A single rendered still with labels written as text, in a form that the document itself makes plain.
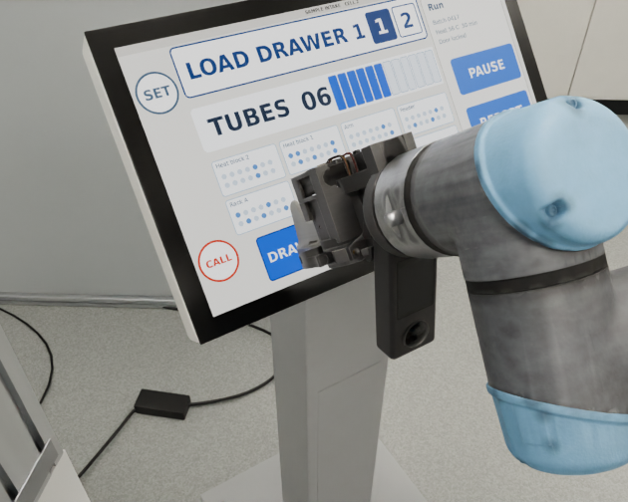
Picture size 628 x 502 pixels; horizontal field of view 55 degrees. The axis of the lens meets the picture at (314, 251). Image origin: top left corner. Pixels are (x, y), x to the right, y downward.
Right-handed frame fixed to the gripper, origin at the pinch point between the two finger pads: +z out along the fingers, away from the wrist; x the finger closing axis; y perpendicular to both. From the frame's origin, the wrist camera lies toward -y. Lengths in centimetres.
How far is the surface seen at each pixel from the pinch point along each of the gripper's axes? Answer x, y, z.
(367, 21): -16.0, 21.5, 2.0
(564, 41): -202, 33, 137
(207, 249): 9.6, 3.7, 2.0
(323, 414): -7.4, -29.0, 36.7
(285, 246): 2.0, 1.3, 2.0
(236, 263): 7.4, 1.5, 2.0
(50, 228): 19, 22, 135
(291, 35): -6.6, 21.8, 2.0
